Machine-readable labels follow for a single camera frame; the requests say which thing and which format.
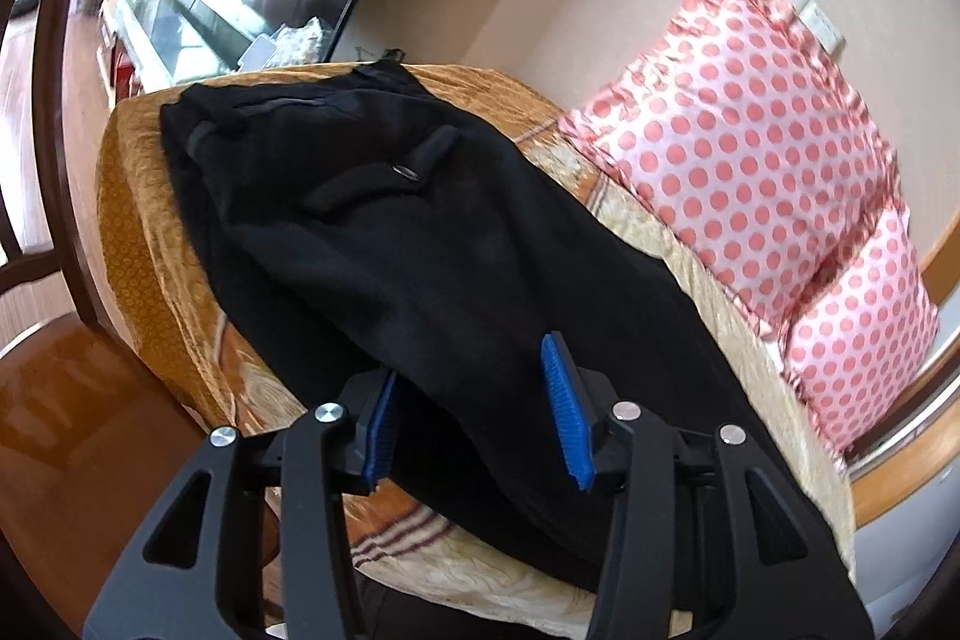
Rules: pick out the golden patterned bed cover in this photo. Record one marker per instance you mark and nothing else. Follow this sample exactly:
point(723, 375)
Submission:
point(172, 280)

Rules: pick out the black pants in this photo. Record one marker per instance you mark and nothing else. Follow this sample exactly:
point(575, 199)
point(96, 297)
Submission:
point(420, 250)

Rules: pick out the dark wooden chair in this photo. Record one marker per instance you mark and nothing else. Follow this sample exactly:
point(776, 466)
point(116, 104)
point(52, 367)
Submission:
point(52, 85)

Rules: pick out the white wall socket plate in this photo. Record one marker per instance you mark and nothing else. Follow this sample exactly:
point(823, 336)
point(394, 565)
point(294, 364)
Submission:
point(806, 6)

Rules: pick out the wooden bed headboard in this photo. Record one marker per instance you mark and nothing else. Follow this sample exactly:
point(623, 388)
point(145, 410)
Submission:
point(911, 430)

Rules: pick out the glass display counter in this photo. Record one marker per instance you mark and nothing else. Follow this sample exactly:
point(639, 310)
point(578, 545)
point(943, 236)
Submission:
point(187, 33)

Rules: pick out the small pink polka dot pillow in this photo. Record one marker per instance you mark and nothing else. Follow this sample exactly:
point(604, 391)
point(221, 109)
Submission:
point(862, 340)

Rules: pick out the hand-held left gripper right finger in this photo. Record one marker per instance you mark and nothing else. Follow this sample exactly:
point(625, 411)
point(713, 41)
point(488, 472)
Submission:
point(564, 415)

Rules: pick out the large pink polka dot pillow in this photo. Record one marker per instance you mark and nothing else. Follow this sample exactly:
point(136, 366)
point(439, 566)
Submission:
point(735, 160)

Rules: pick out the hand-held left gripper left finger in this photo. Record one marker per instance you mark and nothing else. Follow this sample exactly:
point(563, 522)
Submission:
point(379, 434)

